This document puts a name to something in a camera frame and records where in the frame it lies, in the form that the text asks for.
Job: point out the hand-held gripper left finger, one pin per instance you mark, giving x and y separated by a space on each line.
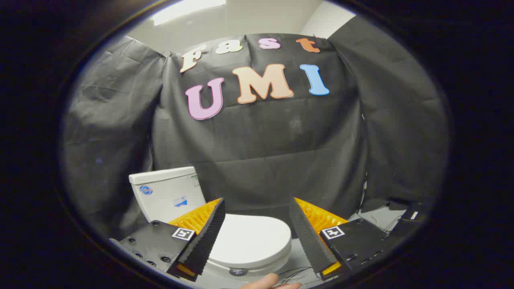
209 237

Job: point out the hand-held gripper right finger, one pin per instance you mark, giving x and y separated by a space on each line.
307 237

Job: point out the black backdrop cloth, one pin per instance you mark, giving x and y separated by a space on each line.
261 140

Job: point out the white toilet bowl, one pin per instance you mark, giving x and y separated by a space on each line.
261 273

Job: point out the dark flat panel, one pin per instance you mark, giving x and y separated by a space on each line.
409 218

